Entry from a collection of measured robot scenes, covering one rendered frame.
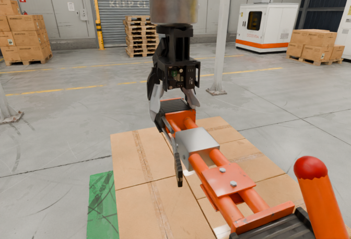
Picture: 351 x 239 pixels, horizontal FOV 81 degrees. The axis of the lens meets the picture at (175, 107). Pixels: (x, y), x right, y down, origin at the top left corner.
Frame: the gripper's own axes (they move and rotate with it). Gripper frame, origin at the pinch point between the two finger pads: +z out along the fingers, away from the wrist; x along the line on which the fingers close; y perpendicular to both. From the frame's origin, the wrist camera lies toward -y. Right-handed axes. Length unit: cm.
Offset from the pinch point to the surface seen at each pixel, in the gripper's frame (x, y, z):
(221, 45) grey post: 182, -284, 31
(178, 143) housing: -2.5, 11.8, 0.4
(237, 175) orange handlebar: 2.5, 23.4, -0.7
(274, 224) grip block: 1.8, 31.4, -0.8
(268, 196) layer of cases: 58, -16, 67
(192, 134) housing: 0.3, 11.7, -1.0
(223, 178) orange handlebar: 0.2, 23.4, -0.7
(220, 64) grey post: 183, -284, 66
